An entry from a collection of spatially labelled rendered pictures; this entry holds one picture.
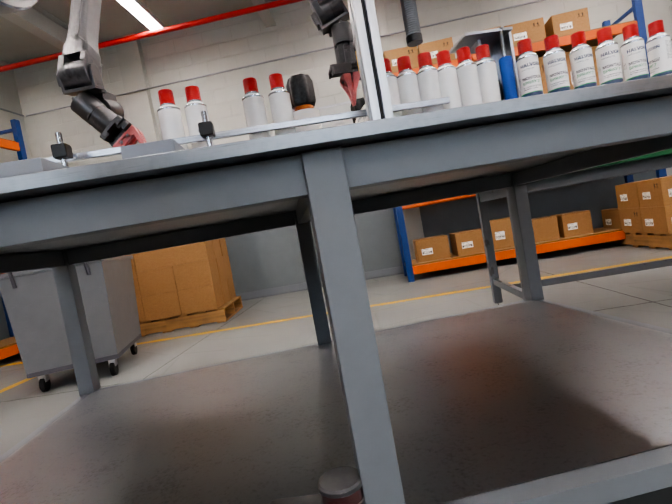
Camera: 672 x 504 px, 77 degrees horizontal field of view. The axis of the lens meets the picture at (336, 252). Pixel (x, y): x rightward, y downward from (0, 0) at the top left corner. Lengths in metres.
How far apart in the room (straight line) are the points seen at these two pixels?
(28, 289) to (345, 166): 2.83
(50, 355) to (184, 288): 1.55
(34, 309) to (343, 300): 2.81
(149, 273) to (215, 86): 2.75
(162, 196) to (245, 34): 5.64
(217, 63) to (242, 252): 2.49
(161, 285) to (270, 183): 3.95
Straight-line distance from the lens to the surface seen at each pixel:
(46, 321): 3.28
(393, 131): 0.61
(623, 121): 0.83
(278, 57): 6.02
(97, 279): 3.15
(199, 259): 4.38
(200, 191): 0.63
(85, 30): 1.23
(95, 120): 1.13
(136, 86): 6.46
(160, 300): 4.55
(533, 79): 1.25
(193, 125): 1.07
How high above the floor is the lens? 0.69
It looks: 3 degrees down
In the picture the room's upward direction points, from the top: 10 degrees counter-clockwise
